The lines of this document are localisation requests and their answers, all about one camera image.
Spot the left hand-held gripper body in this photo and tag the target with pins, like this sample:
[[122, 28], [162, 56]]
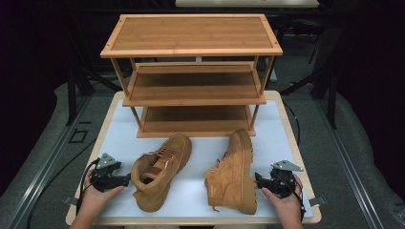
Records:
[[103, 178]]

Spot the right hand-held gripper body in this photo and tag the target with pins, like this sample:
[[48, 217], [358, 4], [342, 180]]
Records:
[[281, 183]]

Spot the tan suede boot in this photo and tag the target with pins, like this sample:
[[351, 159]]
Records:
[[153, 191], [230, 178]]

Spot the wooden three-tier shoe rack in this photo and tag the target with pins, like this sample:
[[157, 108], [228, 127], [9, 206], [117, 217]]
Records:
[[191, 36]]

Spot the person's left hand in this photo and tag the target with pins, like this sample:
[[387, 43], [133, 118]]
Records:
[[94, 200]]

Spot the person's right hand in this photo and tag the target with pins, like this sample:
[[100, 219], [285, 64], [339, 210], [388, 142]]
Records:
[[288, 206]]

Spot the grey metal clip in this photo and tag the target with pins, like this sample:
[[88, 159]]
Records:
[[70, 200], [317, 201]]

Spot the white table mat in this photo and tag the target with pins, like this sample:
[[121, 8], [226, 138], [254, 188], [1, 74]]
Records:
[[191, 165]]

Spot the black metal stand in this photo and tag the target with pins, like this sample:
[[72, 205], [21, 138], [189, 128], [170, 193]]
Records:
[[71, 95], [332, 101]]

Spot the aluminium floor rail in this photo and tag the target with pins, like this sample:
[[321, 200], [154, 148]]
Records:
[[42, 178], [354, 178]]

